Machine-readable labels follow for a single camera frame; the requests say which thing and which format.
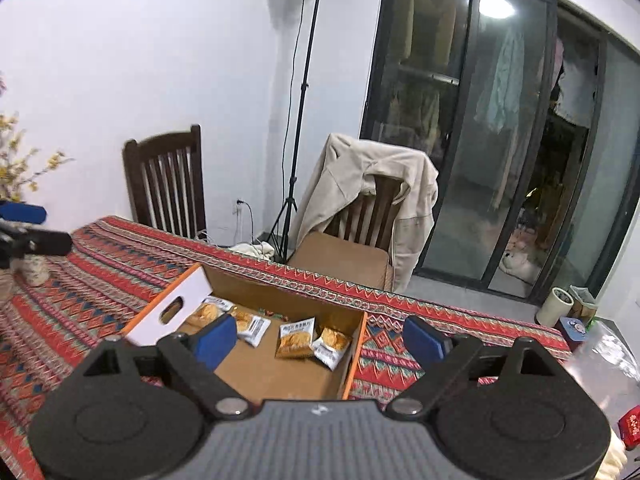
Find white tape roll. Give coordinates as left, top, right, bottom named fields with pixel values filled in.
left=536, top=287, right=576, bottom=328

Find chair with beige cloth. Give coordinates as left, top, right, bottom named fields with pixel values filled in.
left=289, top=132, right=440, bottom=294

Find cardboard box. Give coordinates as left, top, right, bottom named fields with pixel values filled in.
left=121, top=262, right=368, bottom=401

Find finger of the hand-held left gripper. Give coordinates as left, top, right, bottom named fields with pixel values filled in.
left=0, top=225, right=74, bottom=270
left=0, top=201, right=48, bottom=224

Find white cloth bundle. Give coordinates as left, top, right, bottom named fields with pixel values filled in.
left=229, top=242, right=276, bottom=262

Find dark wooden chair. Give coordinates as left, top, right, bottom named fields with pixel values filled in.
left=122, top=124, right=208, bottom=241

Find orange white snack packet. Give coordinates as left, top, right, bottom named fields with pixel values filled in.
left=312, top=327, right=354, bottom=372
left=275, top=317, right=317, bottom=360
left=185, top=296, right=234, bottom=332
left=230, top=309, right=272, bottom=348

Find jacket-draped wooden chair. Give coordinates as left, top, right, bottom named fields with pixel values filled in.
left=324, top=174, right=403, bottom=257

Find red patterned tablecloth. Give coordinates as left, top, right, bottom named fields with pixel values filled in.
left=0, top=215, right=573, bottom=480

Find black tripod light stand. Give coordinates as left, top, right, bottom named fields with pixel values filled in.
left=262, top=0, right=337, bottom=264

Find clear plastic bag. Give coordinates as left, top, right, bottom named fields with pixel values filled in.
left=570, top=320, right=640, bottom=441

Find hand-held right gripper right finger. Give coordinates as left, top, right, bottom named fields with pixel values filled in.
left=385, top=315, right=571, bottom=419

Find green brown small carton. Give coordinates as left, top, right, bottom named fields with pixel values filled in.
left=567, top=284, right=599, bottom=322

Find light blue hanging shirt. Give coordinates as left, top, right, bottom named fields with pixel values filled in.
left=474, top=24, right=527, bottom=134

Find white hanging garment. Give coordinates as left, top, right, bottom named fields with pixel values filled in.
left=554, top=56, right=599, bottom=127

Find black-framed glass sliding door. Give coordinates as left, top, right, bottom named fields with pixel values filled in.
left=360, top=0, right=640, bottom=307

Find red patterned object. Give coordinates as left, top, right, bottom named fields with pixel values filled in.
left=617, top=402, right=640, bottom=452

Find speckled ceramic vase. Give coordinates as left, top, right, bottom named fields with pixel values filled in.
left=14, top=255, right=51, bottom=287

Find brown seat cushion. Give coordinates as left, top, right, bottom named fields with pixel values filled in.
left=287, top=232, right=396, bottom=292

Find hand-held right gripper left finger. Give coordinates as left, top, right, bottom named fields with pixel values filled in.
left=82, top=314, right=252, bottom=420

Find yellow flower branches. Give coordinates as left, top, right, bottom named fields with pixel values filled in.
left=0, top=74, right=76, bottom=202

